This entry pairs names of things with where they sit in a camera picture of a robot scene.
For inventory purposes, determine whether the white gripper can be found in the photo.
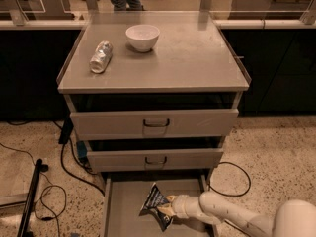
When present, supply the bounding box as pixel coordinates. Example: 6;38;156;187
157;195;203;219

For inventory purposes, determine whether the blue chip bag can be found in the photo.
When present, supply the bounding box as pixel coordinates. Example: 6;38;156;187
140;184;173;231

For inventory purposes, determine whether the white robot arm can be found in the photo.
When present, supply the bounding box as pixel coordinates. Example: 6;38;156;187
158;192;316;237

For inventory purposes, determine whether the bottom grey drawer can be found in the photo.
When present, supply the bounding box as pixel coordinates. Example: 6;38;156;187
101;170;219;237

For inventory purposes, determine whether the grey drawer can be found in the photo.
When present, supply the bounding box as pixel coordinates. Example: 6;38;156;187
85;137;223;172
67;93;238;140
101;170;219;237

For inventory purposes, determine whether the middle grey drawer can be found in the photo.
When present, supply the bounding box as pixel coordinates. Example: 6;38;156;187
85;137;223;172

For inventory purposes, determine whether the grey drawer cabinet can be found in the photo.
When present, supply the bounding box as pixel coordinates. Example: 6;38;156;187
56;11;253;237

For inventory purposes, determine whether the top grey drawer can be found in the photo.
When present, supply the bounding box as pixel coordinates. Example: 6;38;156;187
67;93;238;140

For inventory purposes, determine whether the black metal bar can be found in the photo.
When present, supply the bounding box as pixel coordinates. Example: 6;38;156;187
17;159;43;237

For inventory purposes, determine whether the white ceramic bowl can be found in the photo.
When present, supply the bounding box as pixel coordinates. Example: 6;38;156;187
125;24;160;52

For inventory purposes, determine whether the black cable right floor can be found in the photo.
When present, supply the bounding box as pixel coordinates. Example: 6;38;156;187
207;161;253;237

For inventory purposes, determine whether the black cable floor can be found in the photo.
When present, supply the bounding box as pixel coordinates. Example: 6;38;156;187
207;161;253;237
52;118;106;197

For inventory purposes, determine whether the black cable left floor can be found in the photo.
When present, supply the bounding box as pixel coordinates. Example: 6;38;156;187
52;118;106;197

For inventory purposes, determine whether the thin black looped cable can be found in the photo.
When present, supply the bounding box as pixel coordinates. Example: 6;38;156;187
0;141;68;237

